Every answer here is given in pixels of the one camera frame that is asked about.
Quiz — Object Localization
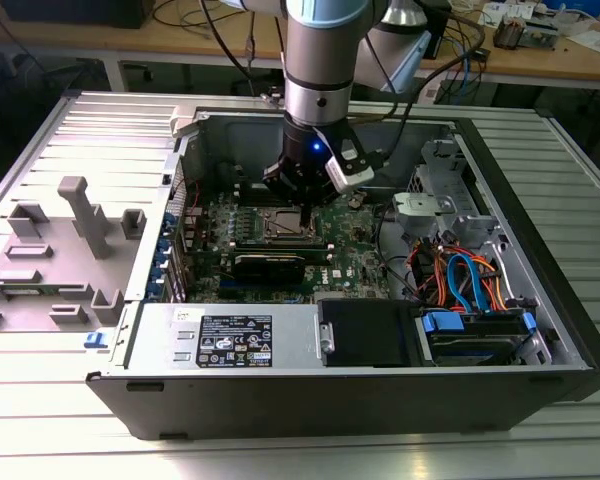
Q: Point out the wooden desk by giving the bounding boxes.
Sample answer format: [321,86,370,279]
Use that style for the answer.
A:
[0,0,600,92]

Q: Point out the black PC case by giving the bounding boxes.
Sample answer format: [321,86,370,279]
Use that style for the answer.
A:
[84,102,600,444]

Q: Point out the blue wire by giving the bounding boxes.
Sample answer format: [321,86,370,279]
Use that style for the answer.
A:
[446,253,496,317]

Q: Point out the white printed card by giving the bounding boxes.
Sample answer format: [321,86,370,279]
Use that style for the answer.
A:
[479,1,534,26]

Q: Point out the silver drive cage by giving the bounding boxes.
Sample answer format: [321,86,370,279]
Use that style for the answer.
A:
[408,138,484,221]

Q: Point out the silver power supply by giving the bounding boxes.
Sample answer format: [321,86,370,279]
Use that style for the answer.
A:
[110,301,326,373]

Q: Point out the silver wrist camera black plate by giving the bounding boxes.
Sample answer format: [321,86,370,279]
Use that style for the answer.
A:
[323,127,377,195]

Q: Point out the hard disk in blue carrier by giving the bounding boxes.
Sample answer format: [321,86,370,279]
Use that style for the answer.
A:
[413,306,540,369]

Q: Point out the green motherboard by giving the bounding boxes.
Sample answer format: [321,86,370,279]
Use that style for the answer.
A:
[179,187,406,306]

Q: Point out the large black box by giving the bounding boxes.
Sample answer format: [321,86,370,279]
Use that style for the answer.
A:
[0,0,156,30]

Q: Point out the red orange wire bundle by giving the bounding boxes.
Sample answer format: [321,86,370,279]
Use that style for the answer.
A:
[407,239,461,307]

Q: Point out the grey metal component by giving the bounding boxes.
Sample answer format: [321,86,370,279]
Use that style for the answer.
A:
[524,17,564,51]

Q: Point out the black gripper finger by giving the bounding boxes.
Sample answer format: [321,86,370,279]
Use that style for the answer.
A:
[305,166,345,207]
[261,156,315,232]

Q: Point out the black tower box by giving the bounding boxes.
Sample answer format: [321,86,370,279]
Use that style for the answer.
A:
[427,0,455,61]

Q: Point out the green RAM stick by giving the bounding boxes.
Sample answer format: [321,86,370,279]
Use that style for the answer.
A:
[2,284,89,297]

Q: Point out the silver CPU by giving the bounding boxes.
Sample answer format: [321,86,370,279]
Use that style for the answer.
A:
[270,212,304,236]

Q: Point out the white paper sheet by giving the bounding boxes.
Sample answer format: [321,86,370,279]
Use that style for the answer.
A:
[567,29,600,55]

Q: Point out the silver bracket plate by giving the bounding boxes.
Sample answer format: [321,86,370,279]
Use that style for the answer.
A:
[392,192,456,232]

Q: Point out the grey corner block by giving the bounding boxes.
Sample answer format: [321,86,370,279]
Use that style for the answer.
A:
[171,106,204,139]

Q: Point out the finned CPU cooler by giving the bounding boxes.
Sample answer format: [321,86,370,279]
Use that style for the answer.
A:
[494,13,529,51]

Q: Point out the grey parts rack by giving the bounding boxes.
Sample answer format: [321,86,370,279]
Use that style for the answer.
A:
[0,174,149,332]

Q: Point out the black graphics card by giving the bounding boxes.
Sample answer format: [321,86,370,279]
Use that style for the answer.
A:
[229,252,306,287]

